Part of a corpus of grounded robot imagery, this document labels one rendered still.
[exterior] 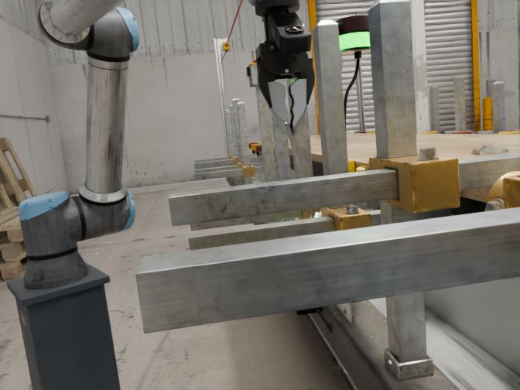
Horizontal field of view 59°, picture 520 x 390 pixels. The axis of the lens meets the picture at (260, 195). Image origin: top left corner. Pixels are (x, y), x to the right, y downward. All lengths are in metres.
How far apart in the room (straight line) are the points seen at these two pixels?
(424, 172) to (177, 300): 0.32
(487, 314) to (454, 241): 0.60
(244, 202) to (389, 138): 0.18
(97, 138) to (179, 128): 7.30
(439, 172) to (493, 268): 0.23
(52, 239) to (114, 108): 0.44
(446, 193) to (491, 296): 0.36
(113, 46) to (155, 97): 7.44
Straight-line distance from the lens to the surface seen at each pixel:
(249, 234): 0.73
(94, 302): 1.57
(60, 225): 1.54
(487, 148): 1.24
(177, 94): 8.76
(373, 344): 0.70
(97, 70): 1.38
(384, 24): 0.55
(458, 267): 0.26
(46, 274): 1.55
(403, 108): 0.55
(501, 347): 0.84
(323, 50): 0.79
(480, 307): 0.86
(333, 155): 0.78
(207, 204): 0.47
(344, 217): 0.72
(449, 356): 0.85
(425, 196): 0.48
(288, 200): 0.47
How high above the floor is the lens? 1.02
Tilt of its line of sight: 9 degrees down
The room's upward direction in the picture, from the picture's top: 6 degrees counter-clockwise
